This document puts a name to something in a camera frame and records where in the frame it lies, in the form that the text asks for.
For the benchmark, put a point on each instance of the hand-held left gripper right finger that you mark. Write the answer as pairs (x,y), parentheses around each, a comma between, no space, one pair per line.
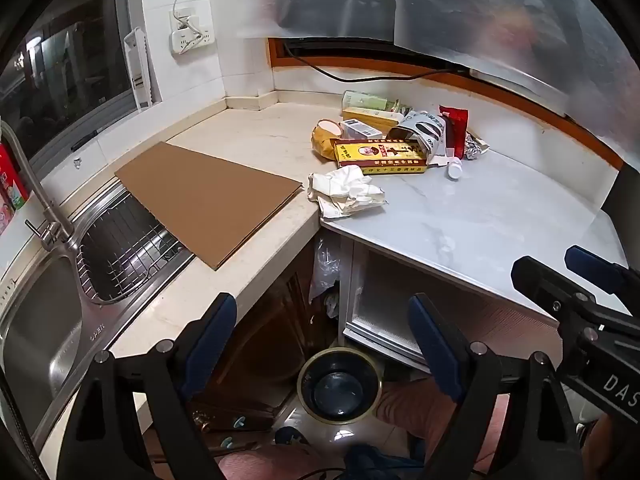
(435,347)

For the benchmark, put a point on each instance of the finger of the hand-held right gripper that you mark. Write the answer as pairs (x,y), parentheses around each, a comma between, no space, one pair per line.
(597,270)
(542,280)

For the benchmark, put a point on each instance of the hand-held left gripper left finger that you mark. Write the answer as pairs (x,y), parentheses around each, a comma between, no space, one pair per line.
(215,342)

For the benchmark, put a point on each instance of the round trash bin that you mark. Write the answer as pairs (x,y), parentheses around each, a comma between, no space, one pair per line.
(340,390)

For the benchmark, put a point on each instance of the white paper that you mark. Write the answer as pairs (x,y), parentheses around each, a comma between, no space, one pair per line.
(345,190)

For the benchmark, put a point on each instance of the yellow and red box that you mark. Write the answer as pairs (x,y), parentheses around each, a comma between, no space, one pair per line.
(380,156)

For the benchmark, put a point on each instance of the yellow plastic bag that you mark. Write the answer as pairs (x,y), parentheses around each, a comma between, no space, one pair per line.
(322,144)

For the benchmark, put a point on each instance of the white printed carton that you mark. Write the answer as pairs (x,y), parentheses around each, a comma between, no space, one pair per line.
(357,129)

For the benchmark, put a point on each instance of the wooden cabinet door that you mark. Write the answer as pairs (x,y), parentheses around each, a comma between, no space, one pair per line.
(260,340)

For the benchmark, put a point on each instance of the person's right leg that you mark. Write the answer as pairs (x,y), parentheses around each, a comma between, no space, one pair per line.
(415,402)

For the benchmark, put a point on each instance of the person's leg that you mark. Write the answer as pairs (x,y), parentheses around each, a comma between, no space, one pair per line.
(270,466)
(415,402)

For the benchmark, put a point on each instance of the teal cabinet knob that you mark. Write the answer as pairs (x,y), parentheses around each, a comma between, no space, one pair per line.
(227,443)
(240,420)

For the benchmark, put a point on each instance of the white cabinet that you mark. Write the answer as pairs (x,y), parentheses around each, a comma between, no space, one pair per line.
(360,285)

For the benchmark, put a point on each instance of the clear plastic bag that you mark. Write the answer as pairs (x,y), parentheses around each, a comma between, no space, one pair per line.
(325,270)

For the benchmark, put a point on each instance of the blue plastic stool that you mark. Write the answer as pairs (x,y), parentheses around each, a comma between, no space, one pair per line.
(370,462)

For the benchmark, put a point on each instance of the person's left leg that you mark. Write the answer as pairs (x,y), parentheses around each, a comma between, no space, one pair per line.
(270,466)

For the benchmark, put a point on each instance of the brown cardboard sheet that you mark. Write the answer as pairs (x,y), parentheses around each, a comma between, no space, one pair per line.
(210,200)

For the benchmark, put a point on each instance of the red packet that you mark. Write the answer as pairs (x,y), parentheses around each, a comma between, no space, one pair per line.
(456,125)

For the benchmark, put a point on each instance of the stainless steel sink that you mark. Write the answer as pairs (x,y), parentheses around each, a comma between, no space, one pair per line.
(35,320)

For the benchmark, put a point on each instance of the grey patterned carton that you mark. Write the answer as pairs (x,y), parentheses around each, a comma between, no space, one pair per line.
(425,130)

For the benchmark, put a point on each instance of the steel kitchen faucet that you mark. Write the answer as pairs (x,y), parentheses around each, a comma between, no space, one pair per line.
(50,215)

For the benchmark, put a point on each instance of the long yellow box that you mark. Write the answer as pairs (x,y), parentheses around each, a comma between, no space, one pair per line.
(375,119)

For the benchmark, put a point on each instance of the green box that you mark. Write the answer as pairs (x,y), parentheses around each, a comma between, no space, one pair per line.
(367,100)

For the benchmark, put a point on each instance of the red printed package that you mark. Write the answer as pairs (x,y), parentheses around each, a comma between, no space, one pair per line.
(10,185)

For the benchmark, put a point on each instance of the translucent plastic sheet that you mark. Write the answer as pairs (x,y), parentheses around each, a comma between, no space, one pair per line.
(450,5)

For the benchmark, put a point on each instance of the sliding glass window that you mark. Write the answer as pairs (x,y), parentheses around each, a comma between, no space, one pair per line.
(75,60)

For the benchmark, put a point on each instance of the white wall socket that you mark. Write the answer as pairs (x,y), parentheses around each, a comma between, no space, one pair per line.
(192,40)

